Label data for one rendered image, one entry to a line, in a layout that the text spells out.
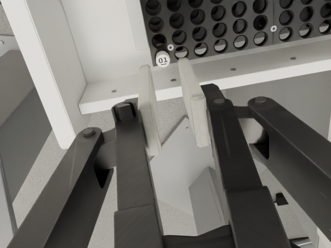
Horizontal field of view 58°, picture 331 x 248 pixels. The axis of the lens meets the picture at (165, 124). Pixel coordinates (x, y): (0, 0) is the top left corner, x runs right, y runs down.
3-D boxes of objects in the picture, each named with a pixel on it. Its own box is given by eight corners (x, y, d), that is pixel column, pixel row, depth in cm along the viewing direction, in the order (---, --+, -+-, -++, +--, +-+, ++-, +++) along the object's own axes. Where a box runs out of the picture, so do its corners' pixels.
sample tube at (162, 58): (167, 52, 30) (171, 66, 26) (155, 54, 30) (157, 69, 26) (165, 40, 30) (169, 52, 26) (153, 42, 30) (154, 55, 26)
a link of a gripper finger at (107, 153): (147, 165, 14) (86, 175, 14) (146, 117, 19) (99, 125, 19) (140, 139, 14) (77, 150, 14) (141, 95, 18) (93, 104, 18)
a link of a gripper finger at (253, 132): (213, 125, 14) (278, 114, 13) (196, 85, 18) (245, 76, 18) (215, 152, 14) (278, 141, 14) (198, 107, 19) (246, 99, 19)
